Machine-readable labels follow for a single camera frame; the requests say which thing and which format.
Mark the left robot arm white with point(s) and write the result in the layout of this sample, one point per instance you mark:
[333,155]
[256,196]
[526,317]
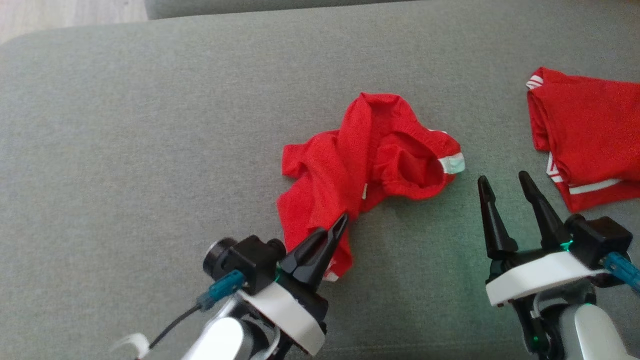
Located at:
[220,340]

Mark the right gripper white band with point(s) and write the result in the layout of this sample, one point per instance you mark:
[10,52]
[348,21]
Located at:
[540,275]

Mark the grey sofa cushion with seam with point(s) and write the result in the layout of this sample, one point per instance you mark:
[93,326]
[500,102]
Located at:
[250,6]

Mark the large grey sofa seat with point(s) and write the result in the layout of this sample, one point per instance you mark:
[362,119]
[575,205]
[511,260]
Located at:
[150,150]

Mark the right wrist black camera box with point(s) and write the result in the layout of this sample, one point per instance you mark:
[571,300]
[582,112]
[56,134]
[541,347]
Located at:
[597,237]

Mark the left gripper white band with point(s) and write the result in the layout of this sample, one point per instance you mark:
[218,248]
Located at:
[285,312]

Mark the red jersey shirt white sleeves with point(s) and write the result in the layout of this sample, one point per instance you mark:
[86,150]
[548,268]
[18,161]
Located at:
[595,130]

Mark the red shorts white band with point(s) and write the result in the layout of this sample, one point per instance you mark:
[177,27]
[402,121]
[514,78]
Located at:
[345,165]

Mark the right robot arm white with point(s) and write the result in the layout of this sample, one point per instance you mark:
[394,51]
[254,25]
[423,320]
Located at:
[590,332]

